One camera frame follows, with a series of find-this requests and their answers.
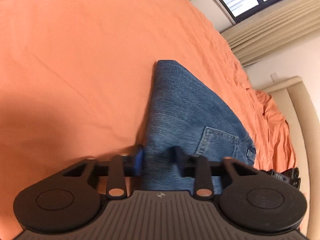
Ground blue denim jeans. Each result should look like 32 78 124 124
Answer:
142 60 255 191

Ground beige upholstered headboard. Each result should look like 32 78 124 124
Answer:
263 76 319 239

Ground orange bed sheet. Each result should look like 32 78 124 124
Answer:
1 0 296 239

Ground beige right curtain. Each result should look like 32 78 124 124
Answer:
222 0 319 67

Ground white wall socket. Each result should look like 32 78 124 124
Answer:
270 73 279 82

